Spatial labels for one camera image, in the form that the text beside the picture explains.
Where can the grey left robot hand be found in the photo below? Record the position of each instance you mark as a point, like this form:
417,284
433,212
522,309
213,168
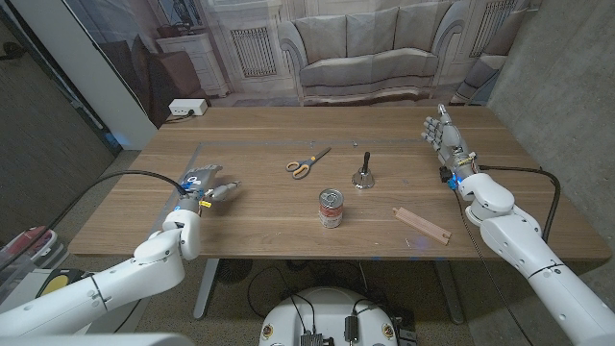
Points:
202,182

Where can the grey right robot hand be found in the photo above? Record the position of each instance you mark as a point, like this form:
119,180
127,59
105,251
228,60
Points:
451,139

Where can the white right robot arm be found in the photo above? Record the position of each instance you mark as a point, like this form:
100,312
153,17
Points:
533,250

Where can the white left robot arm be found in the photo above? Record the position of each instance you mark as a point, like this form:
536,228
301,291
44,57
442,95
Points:
120,283

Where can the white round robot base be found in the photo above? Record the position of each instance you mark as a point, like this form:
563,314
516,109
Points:
327,312

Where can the tomato can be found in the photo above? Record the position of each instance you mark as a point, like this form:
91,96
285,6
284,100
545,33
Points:
331,211

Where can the white power strip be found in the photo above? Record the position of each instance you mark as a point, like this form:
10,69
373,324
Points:
187,106

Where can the wooden toy track piece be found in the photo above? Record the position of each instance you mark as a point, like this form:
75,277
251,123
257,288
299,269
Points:
420,225

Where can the grey tape outline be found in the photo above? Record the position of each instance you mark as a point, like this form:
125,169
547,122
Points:
288,142

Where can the grey table leg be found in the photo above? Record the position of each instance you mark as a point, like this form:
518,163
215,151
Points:
205,288
450,293

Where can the printed living room backdrop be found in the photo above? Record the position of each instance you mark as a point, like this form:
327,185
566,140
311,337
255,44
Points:
365,53

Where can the red item in clear box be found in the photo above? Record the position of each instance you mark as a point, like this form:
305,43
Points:
36,240

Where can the yellow black foot pedal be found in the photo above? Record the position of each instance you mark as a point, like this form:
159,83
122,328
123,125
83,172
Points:
56,282

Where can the white robot torso edge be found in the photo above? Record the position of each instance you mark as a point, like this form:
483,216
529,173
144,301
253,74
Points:
96,340

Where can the black adapter on base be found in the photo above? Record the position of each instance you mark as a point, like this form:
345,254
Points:
351,328

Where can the clear plastic bin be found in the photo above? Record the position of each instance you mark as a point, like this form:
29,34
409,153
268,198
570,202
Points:
9,276

